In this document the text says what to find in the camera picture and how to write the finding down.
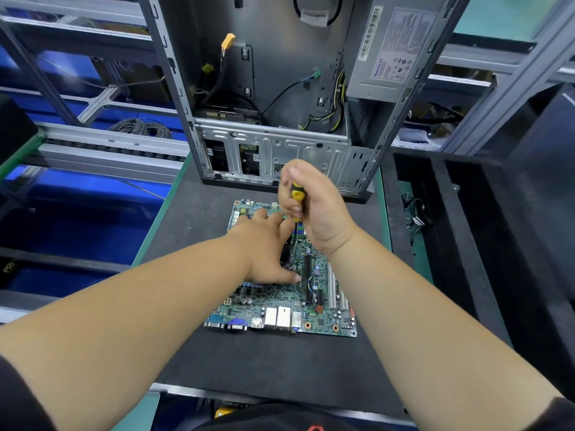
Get person's right hand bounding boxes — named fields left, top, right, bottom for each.
left=277, top=159, right=359, bottom=259

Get person's left hand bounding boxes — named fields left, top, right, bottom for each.
left=226, top=208, right=302, bottom=286

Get yellow handled screwdriver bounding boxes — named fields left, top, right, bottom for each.
left=289, top=184, right=308, bottom=217

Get green motherboard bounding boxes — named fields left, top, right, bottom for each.
left=204, top=199, right=359, bottom=338

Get grey computer case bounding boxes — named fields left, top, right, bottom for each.
left=137, top=0, right=473, bottom=203

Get grey side panel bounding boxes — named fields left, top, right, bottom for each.
left=503, top=80, right=575, bottom=266

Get person's right forearm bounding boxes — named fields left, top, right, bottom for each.
left=328, top=229, right=562, bottom=431

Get person's left forearm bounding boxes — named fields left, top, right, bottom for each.
left=0, top=233, right=255, bottom=431

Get person's black printed shirt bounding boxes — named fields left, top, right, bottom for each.
left=175, top=401, right=361, bottom=431

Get person's black left sleeve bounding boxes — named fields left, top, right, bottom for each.
left=0, top=354, right=55, bottom=431

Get person's black sleeve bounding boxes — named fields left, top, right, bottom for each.
left=521, top=394, right=575, bottom=431
left=0, top=354, right=55, bottom=431

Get person's black right sleeve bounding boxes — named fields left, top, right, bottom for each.
left=521, top=394, right=575, bottom=431

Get white plastic bags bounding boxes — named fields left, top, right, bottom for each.
left=395, top=125, right=434, bottom=145

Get empty black foam tray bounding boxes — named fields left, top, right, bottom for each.
left=382, top=148, right=575, bottom=400

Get silver power supply unit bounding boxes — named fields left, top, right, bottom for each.
left=346, top=0, right=455, bottom=104

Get black foam tray with boards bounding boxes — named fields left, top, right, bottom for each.
left=0, top=94, right=46, bottom=180

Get green upper shelf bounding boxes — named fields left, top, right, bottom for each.
left=0, top=0, right=575, bottom=86

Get small black cable bundle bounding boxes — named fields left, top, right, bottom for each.
left=404, top=197, right=434, bottom=235

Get yellow and black wire bundle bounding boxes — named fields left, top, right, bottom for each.
left=305, top=69, right=347, bottom=133

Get grey coiled cable bundle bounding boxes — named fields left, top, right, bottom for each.
left=108, top=118, right=174, bottom=140

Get grey roller conveyor rail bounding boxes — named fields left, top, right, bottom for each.
left=36, top=123, right=192, bottom=185

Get aluminium frame post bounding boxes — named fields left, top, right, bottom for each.
left=442, top=0, right=575, bottom=158

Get dark metal frame leg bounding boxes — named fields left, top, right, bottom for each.
left=0, top=17, right=82, bottom=126

